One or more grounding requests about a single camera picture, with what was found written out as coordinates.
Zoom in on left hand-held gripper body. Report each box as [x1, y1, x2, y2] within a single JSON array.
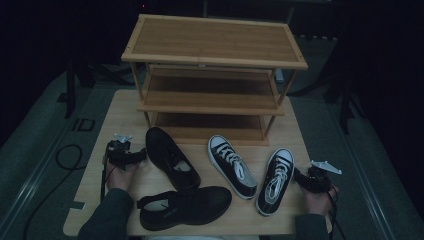
[[105, 133, 148, 171]]

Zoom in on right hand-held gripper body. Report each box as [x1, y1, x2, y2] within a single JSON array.
[[306, 160, 343, 194]]

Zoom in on black and white sneaker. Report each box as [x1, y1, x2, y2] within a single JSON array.
[[255, 148, 296, 217], [207, 134, 259, 200]]

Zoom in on black leather shoe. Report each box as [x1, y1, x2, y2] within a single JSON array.
[[145, 126, 202, 192], [136, 185, 233, 232]]

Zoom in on wooden shoe rack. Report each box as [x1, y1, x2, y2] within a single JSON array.
[[120, 13, 309, 147]]

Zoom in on person's right hand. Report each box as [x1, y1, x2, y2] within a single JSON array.
[[302, 185, 339, 217]]

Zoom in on person's left hand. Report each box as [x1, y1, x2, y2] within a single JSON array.
[[105, 161, 146, 192]]

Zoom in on black metal stand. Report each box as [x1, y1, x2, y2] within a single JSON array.
[[64, 59, 97, 120], [323, 74, 368, 135]]

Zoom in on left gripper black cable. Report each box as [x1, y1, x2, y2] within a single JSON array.
[[99, 159, 116, 203]]

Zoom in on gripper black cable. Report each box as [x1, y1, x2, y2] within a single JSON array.
[[99, 159, 116, 203], [324, 184, 348, 240]]

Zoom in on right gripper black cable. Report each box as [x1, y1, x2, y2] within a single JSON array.
[[324, 184, 348, 240]]

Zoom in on black floor cable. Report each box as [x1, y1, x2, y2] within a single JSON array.
[[22, 143, 85, 240]]

